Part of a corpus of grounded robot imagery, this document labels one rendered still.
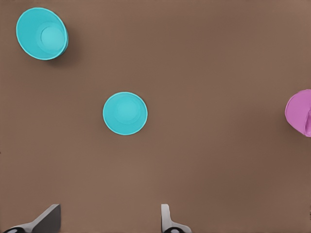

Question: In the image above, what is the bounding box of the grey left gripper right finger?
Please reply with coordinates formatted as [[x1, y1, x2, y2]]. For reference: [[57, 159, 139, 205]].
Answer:
[[160, 203, 192, 233]]

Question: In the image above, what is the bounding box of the large blue bowl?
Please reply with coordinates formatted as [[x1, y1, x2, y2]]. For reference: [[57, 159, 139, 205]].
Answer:
[[16, 7, 69, 61]]

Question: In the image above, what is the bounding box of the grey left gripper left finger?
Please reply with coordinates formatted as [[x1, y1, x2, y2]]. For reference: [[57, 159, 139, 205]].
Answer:
[[1, 203, 62, 233]]

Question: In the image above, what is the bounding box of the small blue bowl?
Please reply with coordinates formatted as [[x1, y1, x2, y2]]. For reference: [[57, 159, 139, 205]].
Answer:
[[102, 91, 148, 136]]

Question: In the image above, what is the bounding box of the pink bowl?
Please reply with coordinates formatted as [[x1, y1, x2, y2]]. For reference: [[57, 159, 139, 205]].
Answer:
[[284, 89, 311, 138]]

